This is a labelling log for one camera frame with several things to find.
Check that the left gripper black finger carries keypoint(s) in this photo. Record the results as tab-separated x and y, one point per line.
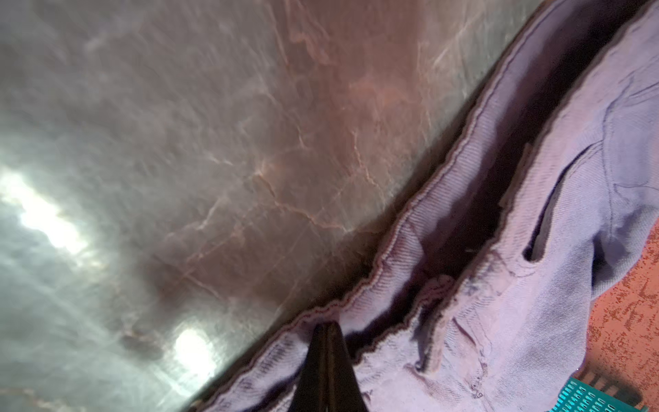
327	379

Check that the teal plastic basket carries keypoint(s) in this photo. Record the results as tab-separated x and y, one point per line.
577	396

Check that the purple trousers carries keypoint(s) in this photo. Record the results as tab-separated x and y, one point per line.
479	298

